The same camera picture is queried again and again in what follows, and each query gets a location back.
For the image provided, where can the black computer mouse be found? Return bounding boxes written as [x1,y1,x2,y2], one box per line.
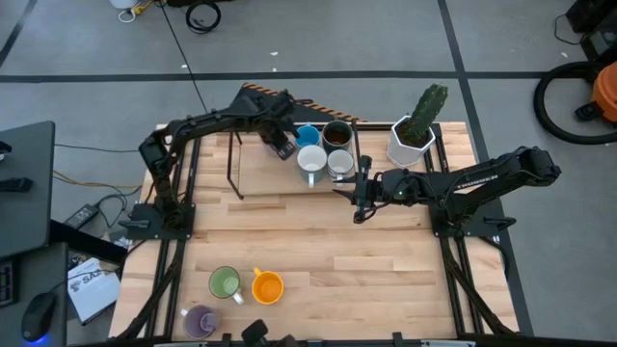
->
[20,291,58,344]

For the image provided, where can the dark brown mug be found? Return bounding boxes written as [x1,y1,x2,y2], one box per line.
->
[321,119,356,155]

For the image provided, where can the white cardboard box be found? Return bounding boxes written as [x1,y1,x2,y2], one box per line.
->
[67,256,121,325]

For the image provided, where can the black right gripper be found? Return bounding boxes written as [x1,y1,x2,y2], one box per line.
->
[331,154,404,225]

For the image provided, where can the orange faceted mug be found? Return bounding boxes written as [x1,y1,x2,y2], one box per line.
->
[251,267,285,307]

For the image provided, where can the black remote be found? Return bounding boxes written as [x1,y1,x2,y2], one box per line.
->
[0,176,34,193]

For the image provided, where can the black power adapter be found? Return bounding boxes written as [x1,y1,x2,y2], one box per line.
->
[64,203,100,230]

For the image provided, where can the black keyboard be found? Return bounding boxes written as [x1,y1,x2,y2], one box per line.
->
[0,259,19,309]

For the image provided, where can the black rounded object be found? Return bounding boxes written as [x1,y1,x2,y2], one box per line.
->
[240,318,298,347]

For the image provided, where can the black board with orange-striped edge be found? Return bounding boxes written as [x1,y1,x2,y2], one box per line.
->
[225,82,367,124]

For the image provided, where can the green cactus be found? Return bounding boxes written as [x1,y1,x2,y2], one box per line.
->
[403,83,449,148]

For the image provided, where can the blue faceted mug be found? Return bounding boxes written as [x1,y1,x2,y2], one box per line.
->
[293,122,323,148]

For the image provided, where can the black equipment case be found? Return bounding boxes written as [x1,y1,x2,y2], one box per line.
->
[566,0,617,63]

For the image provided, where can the plain white mug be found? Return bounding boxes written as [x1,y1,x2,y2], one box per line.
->
[295,144,329,189]

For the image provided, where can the thin black floor cable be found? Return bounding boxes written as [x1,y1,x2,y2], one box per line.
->
[54,143,151,154]

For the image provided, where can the coiled black cable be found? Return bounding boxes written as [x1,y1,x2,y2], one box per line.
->
[184,1,223,35]

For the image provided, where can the orange vacuum cleaner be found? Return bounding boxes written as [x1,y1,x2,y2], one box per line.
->
[532,61,617,146]
[575,61,617,124]

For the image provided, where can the lilac mug with brown rim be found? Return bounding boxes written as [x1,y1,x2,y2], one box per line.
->
[180,304,223,340]

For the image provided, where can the black desk foot bar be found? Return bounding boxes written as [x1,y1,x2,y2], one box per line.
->
[50,219,129,265]

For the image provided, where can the dark grey desk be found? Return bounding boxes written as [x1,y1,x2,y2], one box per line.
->
[0,120,56,259]
[0,242,68,347]

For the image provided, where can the green mug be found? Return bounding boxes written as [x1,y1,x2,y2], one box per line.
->
[207,265,246,307]

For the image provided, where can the white mug with blue pattern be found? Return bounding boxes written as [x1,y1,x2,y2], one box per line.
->
[326,148,357,188]

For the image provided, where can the white faceted plant pot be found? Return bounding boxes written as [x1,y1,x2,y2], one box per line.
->
[386,114,438,169]

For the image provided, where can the long black floor cable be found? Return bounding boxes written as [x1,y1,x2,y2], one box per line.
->
[156,0,216,124]

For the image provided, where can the black metal shelf frame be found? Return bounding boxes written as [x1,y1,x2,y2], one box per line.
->
[225,120,363,201]

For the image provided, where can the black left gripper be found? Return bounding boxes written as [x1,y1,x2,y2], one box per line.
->
[254,90,302,162]

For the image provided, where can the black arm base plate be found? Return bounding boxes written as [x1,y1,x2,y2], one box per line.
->
[428,200,517,238]
[119,201,197,241]

